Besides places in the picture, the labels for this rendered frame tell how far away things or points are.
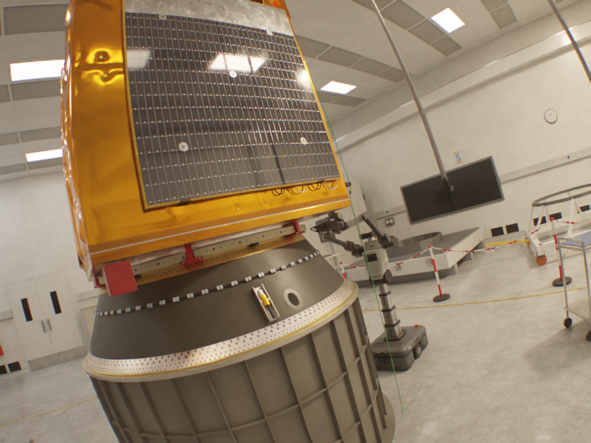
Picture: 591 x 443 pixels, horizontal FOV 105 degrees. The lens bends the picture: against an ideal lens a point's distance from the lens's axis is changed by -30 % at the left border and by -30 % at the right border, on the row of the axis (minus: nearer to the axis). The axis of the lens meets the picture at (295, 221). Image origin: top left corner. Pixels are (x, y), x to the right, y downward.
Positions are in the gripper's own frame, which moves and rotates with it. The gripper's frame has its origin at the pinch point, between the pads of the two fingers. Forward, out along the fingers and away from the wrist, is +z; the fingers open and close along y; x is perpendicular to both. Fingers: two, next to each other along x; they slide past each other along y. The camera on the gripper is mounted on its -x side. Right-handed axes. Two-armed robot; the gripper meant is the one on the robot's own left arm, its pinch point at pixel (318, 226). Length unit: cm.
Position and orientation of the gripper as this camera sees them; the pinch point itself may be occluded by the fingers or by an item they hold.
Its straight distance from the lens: 259.0
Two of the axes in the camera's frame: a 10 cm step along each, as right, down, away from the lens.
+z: -9.9, 0.9, -0.9
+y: 0.8, -0.7, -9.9
